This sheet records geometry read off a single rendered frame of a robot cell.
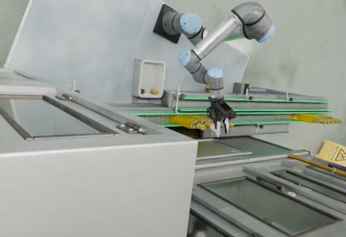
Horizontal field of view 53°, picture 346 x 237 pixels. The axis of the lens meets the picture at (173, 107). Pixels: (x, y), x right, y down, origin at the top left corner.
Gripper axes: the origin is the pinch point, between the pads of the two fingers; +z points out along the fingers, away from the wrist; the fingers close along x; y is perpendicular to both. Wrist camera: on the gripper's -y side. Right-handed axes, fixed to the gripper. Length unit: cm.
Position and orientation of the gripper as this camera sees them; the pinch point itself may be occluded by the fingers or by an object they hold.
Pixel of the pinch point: (223, 133)
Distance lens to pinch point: 186.2
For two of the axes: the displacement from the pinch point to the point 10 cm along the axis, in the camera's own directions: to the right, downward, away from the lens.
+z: 1.2, 9.5, 2.8
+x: -8.1, 2.5, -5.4
